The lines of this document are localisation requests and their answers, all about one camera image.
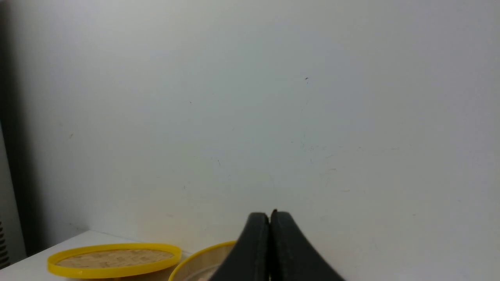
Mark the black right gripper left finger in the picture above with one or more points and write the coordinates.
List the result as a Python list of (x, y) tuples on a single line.
[(247, 261)]

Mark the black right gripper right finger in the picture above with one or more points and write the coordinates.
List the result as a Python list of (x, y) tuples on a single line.
[(292, 256)]

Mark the yellow-rimmed bamboo steamer basket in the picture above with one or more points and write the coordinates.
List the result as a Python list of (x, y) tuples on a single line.
[(201, 265)]

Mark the yellow-rimmed bamboo steamer lid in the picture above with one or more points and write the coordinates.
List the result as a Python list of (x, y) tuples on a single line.
[(113, 261)]

